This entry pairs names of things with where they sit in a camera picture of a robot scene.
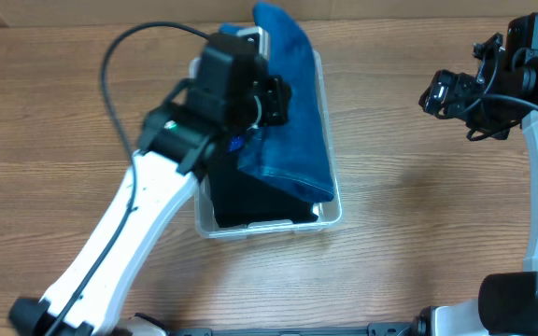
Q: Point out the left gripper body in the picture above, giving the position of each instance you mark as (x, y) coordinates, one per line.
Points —
(275, 100)

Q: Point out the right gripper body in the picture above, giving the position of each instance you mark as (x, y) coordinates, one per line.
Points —
(469, 89)

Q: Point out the blue denim jeans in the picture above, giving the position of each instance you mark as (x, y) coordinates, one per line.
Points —
(292, 158)

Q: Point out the black cloth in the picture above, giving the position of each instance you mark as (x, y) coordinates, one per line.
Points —
(240, 199)

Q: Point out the blue green sequin garment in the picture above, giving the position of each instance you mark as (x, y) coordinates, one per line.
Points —
(237, 143)

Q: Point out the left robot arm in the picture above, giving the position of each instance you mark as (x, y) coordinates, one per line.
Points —
(174, 152)

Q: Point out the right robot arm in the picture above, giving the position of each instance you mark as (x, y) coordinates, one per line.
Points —
(502, 95)

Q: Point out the clear plastic storage bin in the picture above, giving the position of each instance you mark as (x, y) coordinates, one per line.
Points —
(328, 213)

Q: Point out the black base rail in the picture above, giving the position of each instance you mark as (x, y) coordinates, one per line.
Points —
(373, 329)

